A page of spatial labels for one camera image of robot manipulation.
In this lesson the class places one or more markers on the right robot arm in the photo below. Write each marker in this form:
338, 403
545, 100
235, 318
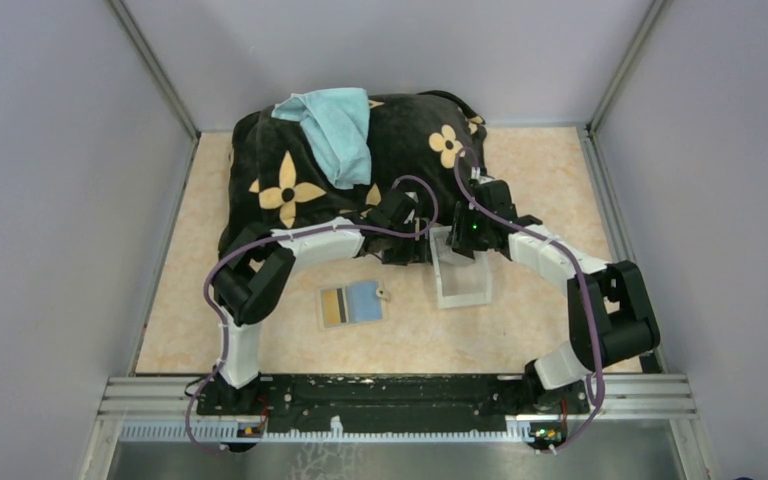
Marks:
610, 316

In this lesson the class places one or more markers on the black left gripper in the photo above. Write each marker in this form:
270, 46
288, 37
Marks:
418, 251

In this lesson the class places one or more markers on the black pillow with yellow flowers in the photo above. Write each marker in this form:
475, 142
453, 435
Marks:
275, 180

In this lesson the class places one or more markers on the light blue towel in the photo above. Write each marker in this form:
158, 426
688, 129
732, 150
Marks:
336, 125

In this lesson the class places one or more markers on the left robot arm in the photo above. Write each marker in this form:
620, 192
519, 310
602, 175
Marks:
246, 284

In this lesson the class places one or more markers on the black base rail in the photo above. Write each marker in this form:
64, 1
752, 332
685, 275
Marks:
376, 404

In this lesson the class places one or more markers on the white plastic tray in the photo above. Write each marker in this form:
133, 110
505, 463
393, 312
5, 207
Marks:
460, 281

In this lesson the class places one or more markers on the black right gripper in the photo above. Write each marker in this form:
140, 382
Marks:
458, 238

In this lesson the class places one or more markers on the beige card holder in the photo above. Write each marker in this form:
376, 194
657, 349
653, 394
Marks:
367, 302

